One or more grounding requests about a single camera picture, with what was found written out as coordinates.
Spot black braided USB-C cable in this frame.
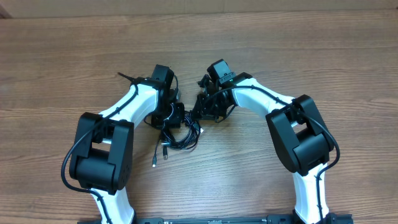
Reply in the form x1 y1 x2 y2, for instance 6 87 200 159
151 113 200 168

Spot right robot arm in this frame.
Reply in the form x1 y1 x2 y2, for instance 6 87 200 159
193 59 334 223

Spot black glossy USB cable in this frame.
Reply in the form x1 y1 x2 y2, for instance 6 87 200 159
160 111 205 161

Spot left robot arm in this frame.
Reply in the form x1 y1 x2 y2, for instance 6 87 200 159
61 65 184 223

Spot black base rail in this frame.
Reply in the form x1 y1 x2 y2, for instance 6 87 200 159
77 213 354 224

